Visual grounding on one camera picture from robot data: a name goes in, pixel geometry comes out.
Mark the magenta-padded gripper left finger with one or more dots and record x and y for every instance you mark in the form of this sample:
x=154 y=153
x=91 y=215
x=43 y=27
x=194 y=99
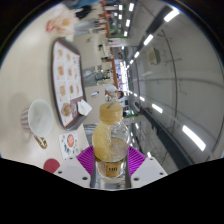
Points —
x=70 y=170

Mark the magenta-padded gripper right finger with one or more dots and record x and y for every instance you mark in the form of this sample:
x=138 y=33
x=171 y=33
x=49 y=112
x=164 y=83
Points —
x=150 y=170

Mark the clear bottle with yellow cap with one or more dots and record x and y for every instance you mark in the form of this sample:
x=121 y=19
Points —
x=111 y=146

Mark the ceiling strip lights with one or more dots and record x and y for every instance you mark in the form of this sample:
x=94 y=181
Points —
x=193 y=136

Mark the white paper napkin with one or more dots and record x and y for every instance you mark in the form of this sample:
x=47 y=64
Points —
x=84 y=107

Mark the printed paper tray liner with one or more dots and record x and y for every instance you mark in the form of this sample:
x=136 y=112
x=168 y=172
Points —
x=68 y=78

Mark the ceiling air conditioner unit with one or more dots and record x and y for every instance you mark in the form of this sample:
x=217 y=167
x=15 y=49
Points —
x=154 y=56

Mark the beige cafeteria chairs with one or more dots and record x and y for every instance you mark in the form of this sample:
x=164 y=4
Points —
x=88 y=43

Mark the crumpled orange food wrapper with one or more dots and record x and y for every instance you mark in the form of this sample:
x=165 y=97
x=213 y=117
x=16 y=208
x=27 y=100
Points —
x=61 y=23

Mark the black backpack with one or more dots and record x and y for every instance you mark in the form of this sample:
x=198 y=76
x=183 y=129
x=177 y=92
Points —
x=84 y=12

